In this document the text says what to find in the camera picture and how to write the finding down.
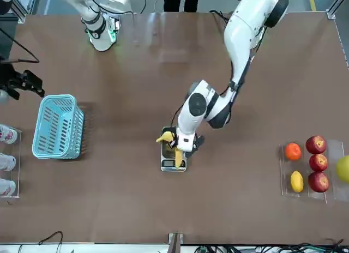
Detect orange tangerine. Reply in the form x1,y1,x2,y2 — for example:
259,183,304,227
285,142,302,162

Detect aluminium corner post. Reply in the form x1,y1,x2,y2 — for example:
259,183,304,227
16,0,38,24
326,0,349,20

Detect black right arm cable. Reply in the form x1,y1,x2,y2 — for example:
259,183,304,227
0,28,40,65

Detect aluminium table edge rail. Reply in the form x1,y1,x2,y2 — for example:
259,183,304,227
333,17,349,68

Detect large yellow green fruit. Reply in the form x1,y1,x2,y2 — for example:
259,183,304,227
335,155,349,184

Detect person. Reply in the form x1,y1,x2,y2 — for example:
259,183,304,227
163,0,202,13

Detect yellow lemon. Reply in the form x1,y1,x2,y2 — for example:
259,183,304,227
290,170,304,193

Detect clear acrylic bottle shelf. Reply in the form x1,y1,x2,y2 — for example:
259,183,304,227
0,127,22,199

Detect red apple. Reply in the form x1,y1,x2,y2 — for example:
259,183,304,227
305,135,327,155
308,171,330,193
309,153,329,172

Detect clear acrylic fruit shelf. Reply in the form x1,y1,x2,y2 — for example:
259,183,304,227
279,139,349,204

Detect white bottle with pink cap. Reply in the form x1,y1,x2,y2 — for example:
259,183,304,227
0,178,17,197
0,124,19,144
0,153,16,172

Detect black digital kitchen scale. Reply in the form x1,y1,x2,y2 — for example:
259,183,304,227
160,126,188,172

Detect yellow banana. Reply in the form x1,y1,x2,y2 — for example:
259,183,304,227
155,131,184,171

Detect tangled black cables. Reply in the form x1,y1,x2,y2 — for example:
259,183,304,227
195,238,349,253

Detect blue plastic basket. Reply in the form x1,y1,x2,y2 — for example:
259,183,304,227
31,94,86,160

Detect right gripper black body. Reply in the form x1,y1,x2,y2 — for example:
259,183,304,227
0,64,28,92

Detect aluminium frame post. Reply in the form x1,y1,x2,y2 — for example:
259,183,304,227
167,232,184,253

